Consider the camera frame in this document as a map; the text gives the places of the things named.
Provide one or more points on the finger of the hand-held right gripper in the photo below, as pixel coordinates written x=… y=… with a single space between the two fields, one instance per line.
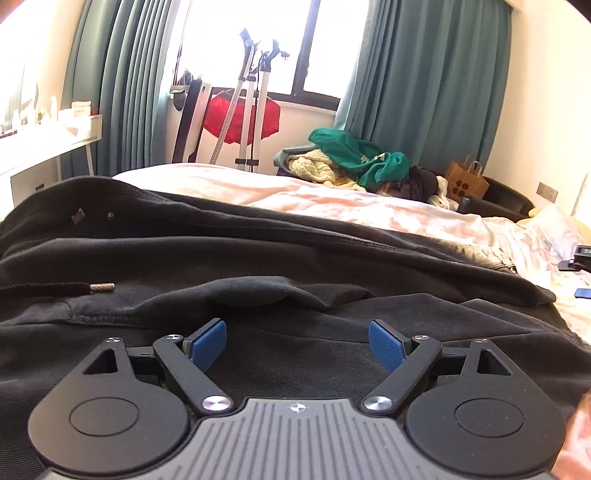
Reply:
x=583 y=293
x=577 y=261

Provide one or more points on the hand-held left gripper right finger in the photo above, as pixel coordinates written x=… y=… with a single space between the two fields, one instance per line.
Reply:
x=385 y=344

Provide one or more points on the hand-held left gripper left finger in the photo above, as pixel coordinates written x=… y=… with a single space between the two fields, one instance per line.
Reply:
x=210 y=344

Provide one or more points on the black hooded jacket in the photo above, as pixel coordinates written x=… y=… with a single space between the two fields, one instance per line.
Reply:
x=277 y=249

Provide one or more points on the dark clothes pile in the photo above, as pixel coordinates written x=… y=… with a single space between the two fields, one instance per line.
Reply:
x=420 y=182

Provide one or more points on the printed white pillow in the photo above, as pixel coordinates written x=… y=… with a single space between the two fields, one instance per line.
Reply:
x=554 y=230

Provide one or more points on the black armchair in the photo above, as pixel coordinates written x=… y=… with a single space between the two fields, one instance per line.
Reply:
x=503 y=196

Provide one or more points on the brown paper bag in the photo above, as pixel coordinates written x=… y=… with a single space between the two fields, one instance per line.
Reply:
x=464 y=182

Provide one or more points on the bed with pink white sheet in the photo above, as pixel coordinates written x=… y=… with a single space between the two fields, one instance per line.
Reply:
x=346 y=203

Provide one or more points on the cream knitted sweater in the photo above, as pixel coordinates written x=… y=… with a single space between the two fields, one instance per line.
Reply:
x=309 y=167

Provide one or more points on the green garment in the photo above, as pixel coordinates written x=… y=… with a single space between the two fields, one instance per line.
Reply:
x=351 y=150

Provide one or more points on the black upright board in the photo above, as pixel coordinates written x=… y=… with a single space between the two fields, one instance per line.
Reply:
x=189 y=124

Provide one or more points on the teal curtain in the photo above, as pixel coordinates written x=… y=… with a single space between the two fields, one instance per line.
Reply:
x=429 y=92
x=124 y=92

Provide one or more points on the red hanging cloth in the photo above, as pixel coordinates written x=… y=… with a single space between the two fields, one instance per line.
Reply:
x=221 y=117

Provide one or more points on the silver garment steamer stand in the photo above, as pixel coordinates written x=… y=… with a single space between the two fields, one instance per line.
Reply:
x=251 y=115

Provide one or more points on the white box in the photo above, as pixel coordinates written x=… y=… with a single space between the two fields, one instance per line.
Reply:
x=79 y=115

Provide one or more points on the white desk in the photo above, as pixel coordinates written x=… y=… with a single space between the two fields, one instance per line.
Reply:
x=27 y=152

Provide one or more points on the wall socket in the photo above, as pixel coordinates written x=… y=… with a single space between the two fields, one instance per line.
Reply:
x=547 y=192

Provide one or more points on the window with dark frame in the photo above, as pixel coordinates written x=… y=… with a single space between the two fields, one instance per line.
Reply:
x=332 y=46

